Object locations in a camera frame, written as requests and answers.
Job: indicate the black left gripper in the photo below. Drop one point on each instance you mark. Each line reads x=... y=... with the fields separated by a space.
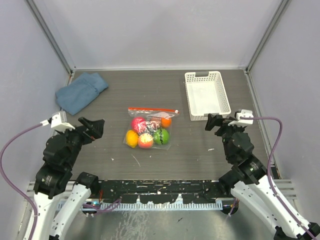
x=96 y=126

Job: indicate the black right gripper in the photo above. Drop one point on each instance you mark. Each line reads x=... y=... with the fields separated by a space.
x=218 y=120

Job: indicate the yellow toy lemon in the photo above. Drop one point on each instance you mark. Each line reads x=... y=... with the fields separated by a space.
x=131 y=138

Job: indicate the red toy apple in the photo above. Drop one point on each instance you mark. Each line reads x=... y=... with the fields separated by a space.
x=138 y=124

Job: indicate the orange toy fruit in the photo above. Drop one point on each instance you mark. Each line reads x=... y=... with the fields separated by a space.
x=166 y=122

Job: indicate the pink toy peach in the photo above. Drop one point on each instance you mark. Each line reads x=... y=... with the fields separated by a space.
x=145 y=141

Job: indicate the clear zip bag orange zipper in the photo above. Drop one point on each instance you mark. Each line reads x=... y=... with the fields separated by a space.
x=152 y=113

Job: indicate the green toy fruit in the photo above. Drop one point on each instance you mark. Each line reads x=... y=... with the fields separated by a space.
x=161 y=136

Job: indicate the brown toy kiwi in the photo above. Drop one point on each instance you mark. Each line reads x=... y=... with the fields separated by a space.
x=154 y=124

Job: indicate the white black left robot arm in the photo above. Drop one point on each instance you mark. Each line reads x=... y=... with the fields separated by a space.
x=59 y=156

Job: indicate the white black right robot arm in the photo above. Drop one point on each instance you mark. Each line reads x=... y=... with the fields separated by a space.
x=250 y=181

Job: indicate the white perforated plastic basket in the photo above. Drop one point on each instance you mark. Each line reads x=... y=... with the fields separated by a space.
x=206 y=94

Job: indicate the blue folded cloth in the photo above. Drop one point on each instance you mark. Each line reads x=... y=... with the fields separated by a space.
x=80 y=92

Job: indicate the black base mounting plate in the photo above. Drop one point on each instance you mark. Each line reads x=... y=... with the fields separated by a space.
x=156 y=199

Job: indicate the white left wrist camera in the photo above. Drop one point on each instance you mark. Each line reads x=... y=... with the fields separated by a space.
x=58 y=122

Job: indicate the blue slotted cable duct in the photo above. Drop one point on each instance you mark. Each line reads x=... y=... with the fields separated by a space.
x=175 y=206

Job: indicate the left aluminium corner post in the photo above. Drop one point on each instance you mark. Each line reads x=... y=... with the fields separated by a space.
x=48 y=34

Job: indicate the aluminium corner post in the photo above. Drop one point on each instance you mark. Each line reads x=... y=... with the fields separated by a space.
x=279 y=12
x=48 y=34

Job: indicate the right aluminium corner post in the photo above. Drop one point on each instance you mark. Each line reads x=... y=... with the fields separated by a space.
x=279 y=12

